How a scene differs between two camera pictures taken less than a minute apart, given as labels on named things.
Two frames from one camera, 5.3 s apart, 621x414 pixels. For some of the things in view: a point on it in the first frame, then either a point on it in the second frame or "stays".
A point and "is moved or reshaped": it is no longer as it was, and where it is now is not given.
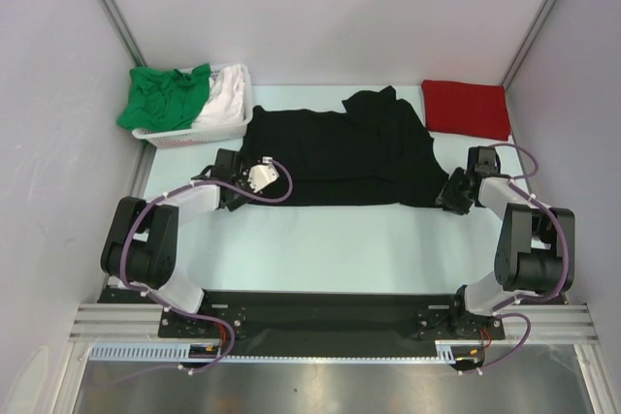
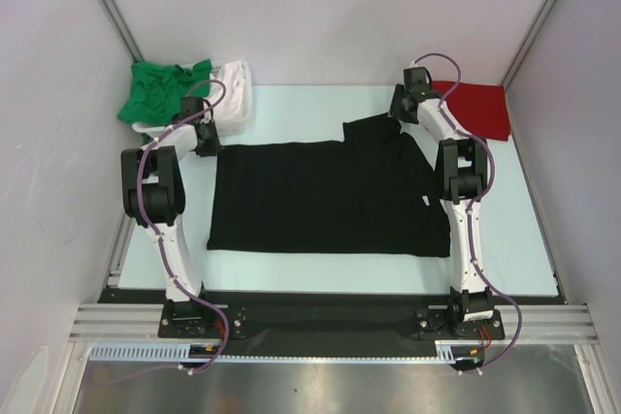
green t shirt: (161, 99) stays
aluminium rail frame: (138, 322) stays
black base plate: (326, 323) stays
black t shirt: (373, 151) is moved or reshaped
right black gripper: (446, 195) to (395, 111)
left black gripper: (231, 206) to (215, 147)
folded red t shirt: (464, 109) stays
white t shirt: (226, 98) stays
